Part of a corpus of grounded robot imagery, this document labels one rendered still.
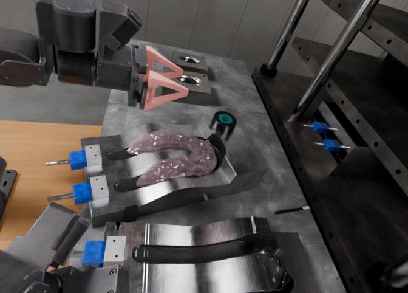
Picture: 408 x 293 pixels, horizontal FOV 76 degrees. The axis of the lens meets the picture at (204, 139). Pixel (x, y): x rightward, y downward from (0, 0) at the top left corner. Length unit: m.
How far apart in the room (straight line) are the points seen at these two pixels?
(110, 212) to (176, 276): 0.22
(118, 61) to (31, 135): 0.56
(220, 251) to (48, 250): 0.37
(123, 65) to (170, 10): 1.97
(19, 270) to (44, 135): 0.66
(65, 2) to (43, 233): 0.30
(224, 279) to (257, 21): 2.29
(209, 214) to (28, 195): 0.48
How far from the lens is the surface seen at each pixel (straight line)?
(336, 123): 1.16
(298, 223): 0.91
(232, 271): 0.61
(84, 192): 0.70
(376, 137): 1.04
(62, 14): 0.42
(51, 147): 0.90
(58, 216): 0.38
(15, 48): 0.46
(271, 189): 0.93
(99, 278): 0.40
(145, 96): 0.44
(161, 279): 0.60
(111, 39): 0.43
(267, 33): 2.71
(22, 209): 0.79
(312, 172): 1.13
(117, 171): 0.75
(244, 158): 0.81
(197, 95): 1.11
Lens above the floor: 1.45
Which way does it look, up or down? 42 degrees down
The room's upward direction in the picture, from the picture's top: 20 degrees clockwise
